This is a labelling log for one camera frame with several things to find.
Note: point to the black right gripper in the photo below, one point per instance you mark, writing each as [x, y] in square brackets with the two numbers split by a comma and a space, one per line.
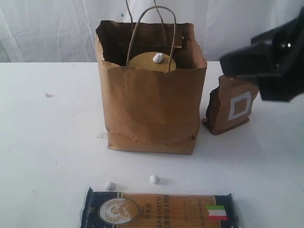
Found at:
[275, 60]

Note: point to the brown stand-up pouch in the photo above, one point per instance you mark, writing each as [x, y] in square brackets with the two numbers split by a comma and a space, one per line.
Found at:
[230, 105]

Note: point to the brown paper bag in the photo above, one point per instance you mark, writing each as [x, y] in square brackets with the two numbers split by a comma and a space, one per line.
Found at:
[144, 110]

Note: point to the clear jar with gold lid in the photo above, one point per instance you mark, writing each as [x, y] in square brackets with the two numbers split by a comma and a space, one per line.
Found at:
[144, 61]

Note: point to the spaghetti package dark blue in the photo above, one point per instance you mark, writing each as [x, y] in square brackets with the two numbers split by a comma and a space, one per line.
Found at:
[110, 209]

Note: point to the clear tape piece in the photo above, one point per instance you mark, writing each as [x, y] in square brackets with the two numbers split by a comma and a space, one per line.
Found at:
[102, 136]

